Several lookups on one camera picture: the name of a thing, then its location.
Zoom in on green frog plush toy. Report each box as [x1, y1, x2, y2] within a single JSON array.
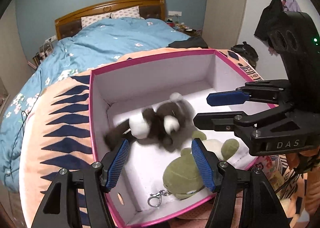
[[163, 131, 240, 199]]

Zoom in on gold tissue pack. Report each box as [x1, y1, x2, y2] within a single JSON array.
[[266, 168, 285, 191]]

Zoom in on black bag on floor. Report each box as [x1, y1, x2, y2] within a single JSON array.
[[231, 41, 259, 69]]

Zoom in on pink storage box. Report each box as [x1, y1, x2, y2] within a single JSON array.
[[89, 48, 270, 227]]

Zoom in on black puffer jacket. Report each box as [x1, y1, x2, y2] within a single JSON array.
[[254, 0, 283, 55]]

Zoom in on silver keyring clasp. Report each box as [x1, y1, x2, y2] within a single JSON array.
[[147, 190, 171, 208]]

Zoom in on lilac hooded jacket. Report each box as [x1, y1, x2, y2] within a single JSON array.
[[284, 0, 301, 12]]

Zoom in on wooden bed headboard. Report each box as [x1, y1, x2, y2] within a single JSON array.
[[55, 0, 166, 40]]

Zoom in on right patterned pillow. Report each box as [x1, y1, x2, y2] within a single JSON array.
[[110, 6, 142, 19]]

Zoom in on patterned pillow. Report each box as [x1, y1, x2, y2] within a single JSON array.
[[81, 13, 111, 28], [110, 6, 142, 19]]

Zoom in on light blue floral duvet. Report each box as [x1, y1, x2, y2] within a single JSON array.
[[1, 17, 189, 192]]

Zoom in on left patterned pillow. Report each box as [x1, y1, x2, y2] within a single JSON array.
[[81, 13, 111, 28]]

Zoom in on black camera box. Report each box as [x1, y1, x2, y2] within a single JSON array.
[[267, 11, 319, 113]]

